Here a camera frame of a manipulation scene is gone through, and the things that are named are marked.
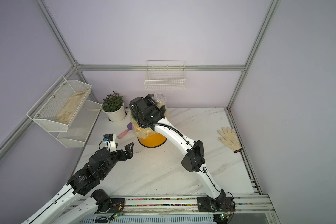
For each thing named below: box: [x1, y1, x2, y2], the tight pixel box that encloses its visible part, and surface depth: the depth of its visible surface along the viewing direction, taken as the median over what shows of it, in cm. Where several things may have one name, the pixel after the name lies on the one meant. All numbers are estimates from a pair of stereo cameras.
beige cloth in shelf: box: [55, 89, 89, 125], surface depth 81 cm
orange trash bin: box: [137, 133, 168, 148], surface depth 99 cm
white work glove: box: [217, 126, 243, 153], surface depth 102 cm
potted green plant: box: [101, 91, 126, 122], surface depth 103 cm
